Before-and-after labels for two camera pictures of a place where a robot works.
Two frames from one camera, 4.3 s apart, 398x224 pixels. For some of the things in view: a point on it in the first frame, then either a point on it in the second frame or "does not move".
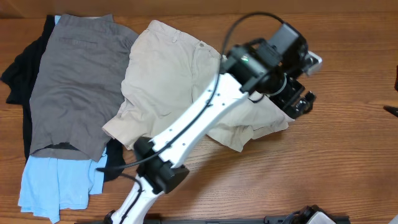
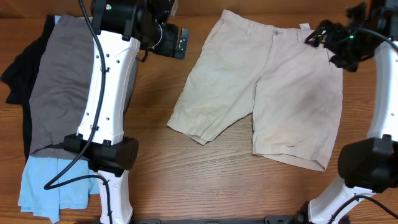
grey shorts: [78, 86] does not move
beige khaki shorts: [168, 81] → [293, 88]
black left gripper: [284, 99] → [168, 48]
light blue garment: [49, 185] does not move
